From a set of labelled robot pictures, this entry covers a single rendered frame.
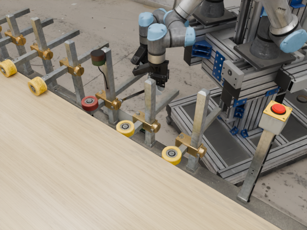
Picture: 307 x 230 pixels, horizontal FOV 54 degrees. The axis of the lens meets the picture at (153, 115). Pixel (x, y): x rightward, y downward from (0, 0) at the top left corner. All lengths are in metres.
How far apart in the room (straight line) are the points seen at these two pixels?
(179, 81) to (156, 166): 1.97
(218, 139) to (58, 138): 1.28
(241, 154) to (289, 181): 0.44
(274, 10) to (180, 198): 0.81
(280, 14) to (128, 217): 0.97
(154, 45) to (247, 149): 1.24
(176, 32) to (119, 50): 2.37
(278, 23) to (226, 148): 1.10
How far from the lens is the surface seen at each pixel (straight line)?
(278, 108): 1.01
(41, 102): 1.54
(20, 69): 2.19
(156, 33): 1.20
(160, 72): 1.32
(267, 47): 1.59
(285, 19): 1.38
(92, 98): 1.49
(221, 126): 2.36
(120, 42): 3.72
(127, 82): 1.64
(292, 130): 2.51
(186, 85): 3.04
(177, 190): 1.13
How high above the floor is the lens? 1.86
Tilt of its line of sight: 44 degrees down
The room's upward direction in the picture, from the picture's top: 1 degrees clockwise
